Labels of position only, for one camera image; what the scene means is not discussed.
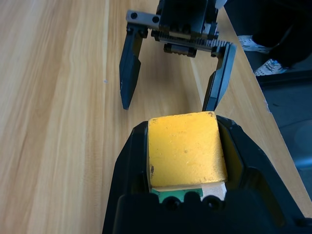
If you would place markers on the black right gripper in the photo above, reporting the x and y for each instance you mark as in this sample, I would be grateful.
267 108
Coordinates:
182 17

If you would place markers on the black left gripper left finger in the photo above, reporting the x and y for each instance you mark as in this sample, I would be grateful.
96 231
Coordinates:
131 165

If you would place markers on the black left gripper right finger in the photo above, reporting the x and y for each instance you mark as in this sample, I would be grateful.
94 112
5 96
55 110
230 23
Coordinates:
246 156

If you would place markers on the green wooden block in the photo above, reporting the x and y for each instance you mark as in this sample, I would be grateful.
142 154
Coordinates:
178 193

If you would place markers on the yellow wooden block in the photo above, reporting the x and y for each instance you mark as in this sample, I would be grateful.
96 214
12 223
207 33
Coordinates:
185 151

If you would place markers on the white mesh sneaker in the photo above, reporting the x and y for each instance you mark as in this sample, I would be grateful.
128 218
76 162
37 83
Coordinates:
270 67
253 45

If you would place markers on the person black trouser legs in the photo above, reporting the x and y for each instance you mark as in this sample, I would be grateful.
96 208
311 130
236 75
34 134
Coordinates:
268 22

